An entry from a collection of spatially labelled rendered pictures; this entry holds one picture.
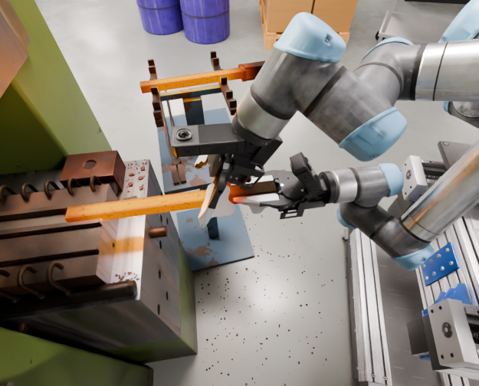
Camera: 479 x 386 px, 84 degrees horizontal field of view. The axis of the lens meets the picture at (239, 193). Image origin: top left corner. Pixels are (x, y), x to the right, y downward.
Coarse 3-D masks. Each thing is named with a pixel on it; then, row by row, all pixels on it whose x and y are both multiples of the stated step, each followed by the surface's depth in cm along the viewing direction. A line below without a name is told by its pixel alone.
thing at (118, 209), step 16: (192, 192) 55; (240, 192) 54; (256, 192) 54; (272, 192) 55; (80, 208) 53; (96, 208) 53; (112, 208) 53; (128, 208) 53; (144, 208) 53; (160, 208) 53; (176, 208) 54
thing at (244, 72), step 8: (240, 64) 84; (248, 64) 84; (256, 64) 84; (208, 72) 83; (216, 72) 83; (224, 72) 83; (232, 72) 83; (240, 72) 83; (248, 72) 85; (256, 72) 85; (152, 80) 80; (160, 80) 80; (168, 80) 80; (176, 80) 80; (184, 80) 80; (192, 80) 81; (200, 80) 82; (208, 80) 82; (216, 80) 83; (144, 88) 79; (160, 88) 80; (168, 88) 81; (176, 88) 81
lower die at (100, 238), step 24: (96, 192) 57; (0, 240) 51; (24, 240) 51; (48, 240) 51; (72, 240) 51; (96, 240) 51; (0, 264) 49; (24, 264) 49; (48, 264) 49; (72, 264) 49; (96, 264) 49; (0, 288) 46; (48, 288) 49; (72, 288) 51
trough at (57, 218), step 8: (64, 208) 54; (0, 216) 53; (8, 216) 53; (16, 216) 53; (24, 216) 54; (32, 216) 54; (40, 216) 54; (48, 216) 54; (56, 216) 54; (64, 216) 54; (0, 224) 53; (8, 224) 53; (16, 224) 53; (24, 224) 53; (32, 224) 53; (40, 224) 53
